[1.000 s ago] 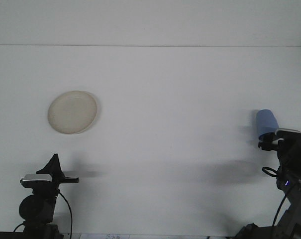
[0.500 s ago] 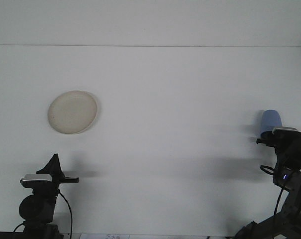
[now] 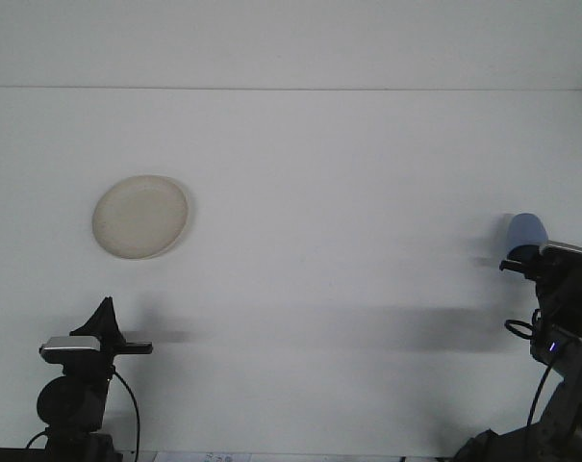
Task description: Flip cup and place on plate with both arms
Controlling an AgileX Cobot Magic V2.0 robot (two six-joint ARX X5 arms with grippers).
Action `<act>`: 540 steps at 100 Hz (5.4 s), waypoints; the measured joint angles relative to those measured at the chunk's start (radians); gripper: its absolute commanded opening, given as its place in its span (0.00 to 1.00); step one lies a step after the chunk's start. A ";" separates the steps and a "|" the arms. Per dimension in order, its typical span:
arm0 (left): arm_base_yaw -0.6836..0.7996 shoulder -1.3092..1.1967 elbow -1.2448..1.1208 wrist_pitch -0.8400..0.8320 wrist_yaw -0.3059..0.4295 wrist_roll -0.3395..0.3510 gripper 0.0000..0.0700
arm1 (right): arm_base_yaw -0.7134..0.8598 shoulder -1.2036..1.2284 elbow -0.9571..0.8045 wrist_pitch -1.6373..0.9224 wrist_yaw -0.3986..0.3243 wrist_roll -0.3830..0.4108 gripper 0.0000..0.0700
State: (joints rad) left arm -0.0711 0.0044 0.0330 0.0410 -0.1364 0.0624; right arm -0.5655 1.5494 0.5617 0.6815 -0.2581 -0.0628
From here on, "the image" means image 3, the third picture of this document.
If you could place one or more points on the pale blue cup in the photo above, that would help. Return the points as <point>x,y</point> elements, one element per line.
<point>526,231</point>

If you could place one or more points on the pale round plate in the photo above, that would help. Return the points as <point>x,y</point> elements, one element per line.
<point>141,216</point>

